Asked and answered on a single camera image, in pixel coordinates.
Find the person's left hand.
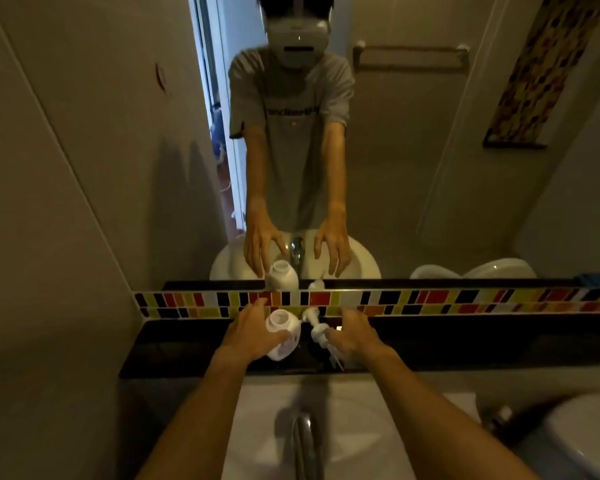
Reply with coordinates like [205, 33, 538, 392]
[214, 298, 292, 366]

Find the person's right hand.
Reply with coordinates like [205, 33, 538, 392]
[324, 308, 384, 369]

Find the white plastic soap bottle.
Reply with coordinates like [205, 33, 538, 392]
[264, 310, 302, 362]

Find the white pump dispenser head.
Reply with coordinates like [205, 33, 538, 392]
[302, 308, 347, 371]

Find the person's left forearm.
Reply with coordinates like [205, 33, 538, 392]
[137, 348, 255, 480]

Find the person's right forearm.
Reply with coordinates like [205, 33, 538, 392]
[357, 345, 541, 480]

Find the white ceramic sink basin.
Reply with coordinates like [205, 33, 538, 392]
[222, 374, 482, 480]

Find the chrome faucet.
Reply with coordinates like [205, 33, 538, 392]
[290, 413, 327, 480]

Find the black stone ledge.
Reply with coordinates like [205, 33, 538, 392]
[118, 315, 600, 380]

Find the chrome water valve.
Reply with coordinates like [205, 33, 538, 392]
[485, 405, 517, 436]

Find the white toilet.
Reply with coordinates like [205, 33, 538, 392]
[516, 392, 600, 480]

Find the large wall mirror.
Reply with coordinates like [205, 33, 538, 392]
[0, 0, 600, 292]

